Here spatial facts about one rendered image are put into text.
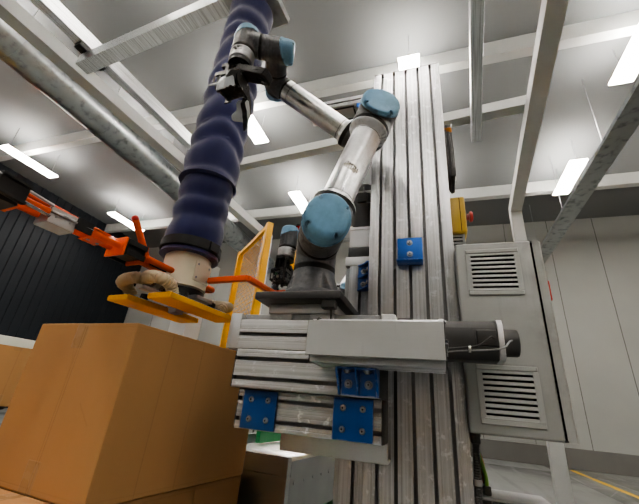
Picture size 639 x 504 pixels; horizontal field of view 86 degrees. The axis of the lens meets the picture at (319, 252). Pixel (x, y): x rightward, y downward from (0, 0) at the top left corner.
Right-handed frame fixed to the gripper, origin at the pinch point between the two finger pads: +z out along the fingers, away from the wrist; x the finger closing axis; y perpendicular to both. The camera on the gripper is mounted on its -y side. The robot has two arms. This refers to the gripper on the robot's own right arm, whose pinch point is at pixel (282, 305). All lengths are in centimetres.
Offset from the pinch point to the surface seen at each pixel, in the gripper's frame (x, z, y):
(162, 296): -15.2, 10.1, 46.5
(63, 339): -34, 26, 59
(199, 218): -19.1, -23.7, 36.5
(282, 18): -14, -167, 19
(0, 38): -465, -368, 26
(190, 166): -26, -46, 41
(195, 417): -7, 43, 30
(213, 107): -23, -77, 41
